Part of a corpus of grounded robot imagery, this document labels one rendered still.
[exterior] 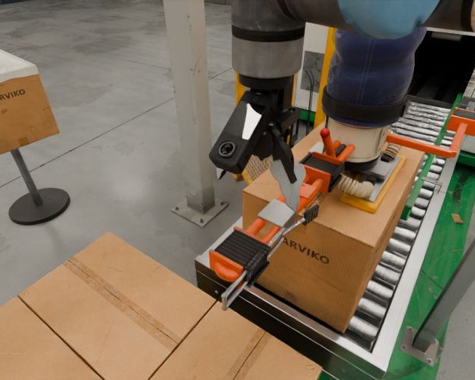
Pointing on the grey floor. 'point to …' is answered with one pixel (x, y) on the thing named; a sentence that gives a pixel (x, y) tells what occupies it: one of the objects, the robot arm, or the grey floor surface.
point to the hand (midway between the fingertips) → (252, 197)
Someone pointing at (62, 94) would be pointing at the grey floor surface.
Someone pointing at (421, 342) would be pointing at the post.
